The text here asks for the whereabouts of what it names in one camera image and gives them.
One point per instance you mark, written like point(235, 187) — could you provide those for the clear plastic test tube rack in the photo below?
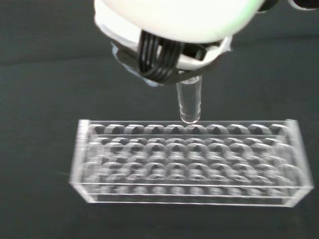
point(189, 161)

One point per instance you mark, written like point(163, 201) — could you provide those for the black bench cloth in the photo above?
point(49, 99)

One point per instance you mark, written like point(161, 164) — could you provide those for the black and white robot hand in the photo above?
point(172, 32)

